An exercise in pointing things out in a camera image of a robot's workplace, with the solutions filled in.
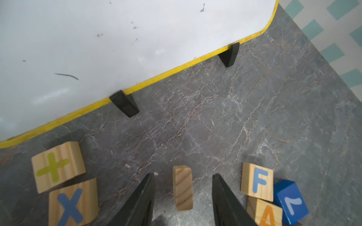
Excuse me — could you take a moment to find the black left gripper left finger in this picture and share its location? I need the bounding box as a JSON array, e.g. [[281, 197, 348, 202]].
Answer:
[[108, 173, 156, 226]]

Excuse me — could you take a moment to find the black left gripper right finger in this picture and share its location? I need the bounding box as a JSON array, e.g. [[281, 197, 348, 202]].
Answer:
[[212, 173, 257, 226]]

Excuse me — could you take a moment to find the wooden block orange A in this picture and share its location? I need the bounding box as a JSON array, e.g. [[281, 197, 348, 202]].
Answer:
[[247, 196, 283, 226]]

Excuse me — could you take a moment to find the wooden block orange E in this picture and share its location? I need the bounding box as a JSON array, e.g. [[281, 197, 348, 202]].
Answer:
[[173, 165, 193, 211]]

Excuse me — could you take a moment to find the yellow framed whiteboard PEAR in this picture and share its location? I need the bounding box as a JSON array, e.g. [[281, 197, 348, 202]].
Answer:
[[1, 1, 279, 148]]

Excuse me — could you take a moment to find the wooden block blue F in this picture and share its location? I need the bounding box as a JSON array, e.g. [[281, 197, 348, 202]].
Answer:
[[240, 163, 274, 202]]

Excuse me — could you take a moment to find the blue number 7 block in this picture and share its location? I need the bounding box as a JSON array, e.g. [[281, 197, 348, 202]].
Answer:
[[273, 179, 309, 226]]

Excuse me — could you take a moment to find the wooden block blue X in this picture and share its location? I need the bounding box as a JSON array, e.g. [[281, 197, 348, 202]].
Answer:
[[48, 178, 99, 226]]

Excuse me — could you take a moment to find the wooden block green plus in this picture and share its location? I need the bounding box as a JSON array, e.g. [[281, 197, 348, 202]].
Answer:
[[31, 141, 86, 194]]

